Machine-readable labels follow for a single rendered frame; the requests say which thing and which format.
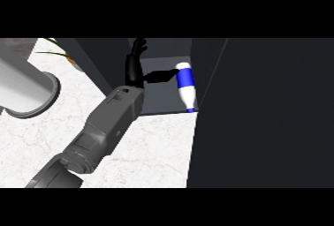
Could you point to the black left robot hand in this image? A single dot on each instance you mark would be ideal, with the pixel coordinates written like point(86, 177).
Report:
point(133, 70)

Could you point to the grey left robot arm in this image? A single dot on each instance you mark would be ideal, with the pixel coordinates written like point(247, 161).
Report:
point(108, 117)

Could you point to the dark grey cabinet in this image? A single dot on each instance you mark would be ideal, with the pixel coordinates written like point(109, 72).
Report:
point(97, 58)

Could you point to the dark grey cabinet door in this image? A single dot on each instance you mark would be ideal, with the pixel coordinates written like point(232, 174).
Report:
point(269, 117)

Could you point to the white bottle with blue label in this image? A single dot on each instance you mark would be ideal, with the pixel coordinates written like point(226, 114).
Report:
point(185, 79)

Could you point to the green potted plant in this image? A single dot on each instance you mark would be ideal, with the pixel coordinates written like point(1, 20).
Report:
point(74, 63)

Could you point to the pale grey cylinder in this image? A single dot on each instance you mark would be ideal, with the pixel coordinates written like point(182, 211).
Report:
point(21, 85)

